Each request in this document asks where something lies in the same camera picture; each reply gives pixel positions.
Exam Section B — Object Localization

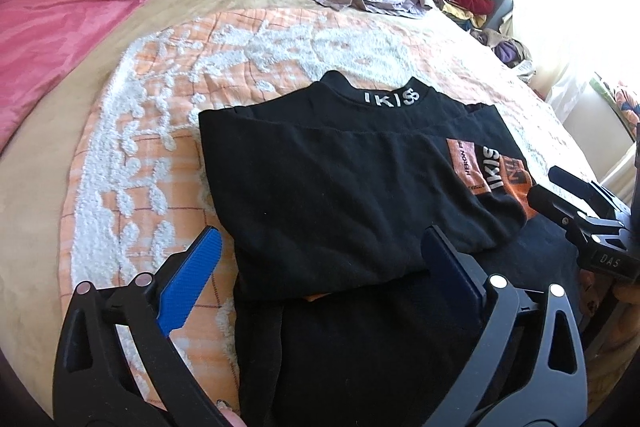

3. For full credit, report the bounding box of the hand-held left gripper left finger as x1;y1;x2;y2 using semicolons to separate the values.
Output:
52;224;246;427

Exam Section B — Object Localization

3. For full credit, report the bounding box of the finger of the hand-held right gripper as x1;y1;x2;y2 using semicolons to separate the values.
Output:
527;185;596;238
547;165;608;208

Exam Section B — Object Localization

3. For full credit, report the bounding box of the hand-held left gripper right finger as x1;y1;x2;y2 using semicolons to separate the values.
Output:
420;224;588;427

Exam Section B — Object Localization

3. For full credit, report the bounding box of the black sweater with orange cuffs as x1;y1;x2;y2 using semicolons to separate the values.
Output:
197;69;583;427

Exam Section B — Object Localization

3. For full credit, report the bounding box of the person's right hand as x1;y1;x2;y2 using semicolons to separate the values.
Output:
612;283;640;308

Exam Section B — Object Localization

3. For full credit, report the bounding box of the colourful patterned cloth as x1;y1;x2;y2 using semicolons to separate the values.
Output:
612;82;640;128

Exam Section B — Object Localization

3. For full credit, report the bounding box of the white curtain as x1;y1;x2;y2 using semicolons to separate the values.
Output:
500;0;640;118

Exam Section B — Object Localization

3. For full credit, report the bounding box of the orange and white fleece blanket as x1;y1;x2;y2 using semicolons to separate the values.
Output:
60;7;596;408

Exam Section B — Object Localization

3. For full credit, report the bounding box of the grey chair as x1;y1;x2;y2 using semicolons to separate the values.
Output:
487;0;516;30

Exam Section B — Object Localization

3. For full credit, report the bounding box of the pink blanket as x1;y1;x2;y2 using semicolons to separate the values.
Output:
0;0;205;152

